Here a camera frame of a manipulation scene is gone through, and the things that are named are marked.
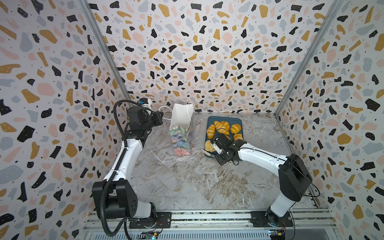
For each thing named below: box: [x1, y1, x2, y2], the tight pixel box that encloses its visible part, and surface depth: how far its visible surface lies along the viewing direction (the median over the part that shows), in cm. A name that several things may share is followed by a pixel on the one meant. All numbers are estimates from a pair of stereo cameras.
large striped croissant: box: [214, 121, 230, 136], surface depth 110 cm
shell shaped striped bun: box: [230, 123, 242, 134], surface depth 111 cm
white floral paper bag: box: [169, 103, 194, 156], surface depth 91 cm
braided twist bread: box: [233, 133, 243, 141], surface depth 106 cm
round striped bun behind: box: [221, 121, 231, 128], surface depth 112 cm
